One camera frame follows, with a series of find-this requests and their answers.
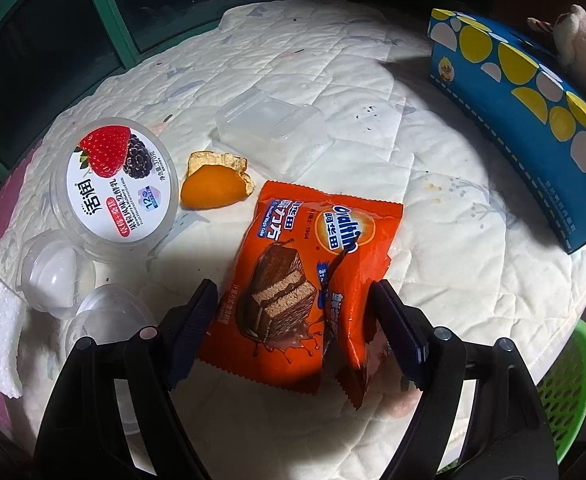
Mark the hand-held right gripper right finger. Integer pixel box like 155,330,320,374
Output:
368,280,562,480

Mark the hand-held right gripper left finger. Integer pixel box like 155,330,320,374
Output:
33,279,220,480

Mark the orange snack wrapper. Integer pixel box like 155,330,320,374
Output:
195,180,405,407

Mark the clear plastic cup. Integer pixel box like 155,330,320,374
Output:
18,230,160,361

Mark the green plastic basket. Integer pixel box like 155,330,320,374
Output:
435,317,586,480

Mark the white quilted blanket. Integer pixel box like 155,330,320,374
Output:
0,0,586,480

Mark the orange peel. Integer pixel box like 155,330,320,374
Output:
180,151,255,209

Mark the yogurt cup with fruit lid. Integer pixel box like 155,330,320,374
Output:
49,116,180,263

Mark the pink foam mat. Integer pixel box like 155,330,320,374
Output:
0,157,49,480

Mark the clear plastic tray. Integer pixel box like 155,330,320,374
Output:
215,87,335,179

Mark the blue box with yellow dots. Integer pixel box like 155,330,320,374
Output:
427,7,586,255

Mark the plush toy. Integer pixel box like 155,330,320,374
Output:
527,4,586,103

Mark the green window frame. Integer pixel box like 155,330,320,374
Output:
0,0,234,191

